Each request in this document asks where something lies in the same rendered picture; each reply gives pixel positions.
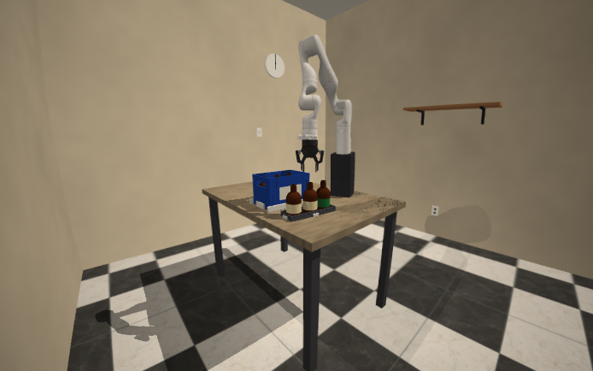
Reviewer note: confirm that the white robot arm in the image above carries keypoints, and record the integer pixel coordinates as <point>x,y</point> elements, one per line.
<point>308,47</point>

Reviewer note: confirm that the blue plastic crate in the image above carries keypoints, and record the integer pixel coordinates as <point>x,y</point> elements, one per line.
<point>276,189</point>

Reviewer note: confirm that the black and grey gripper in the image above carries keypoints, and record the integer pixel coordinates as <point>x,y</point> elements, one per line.
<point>309,150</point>

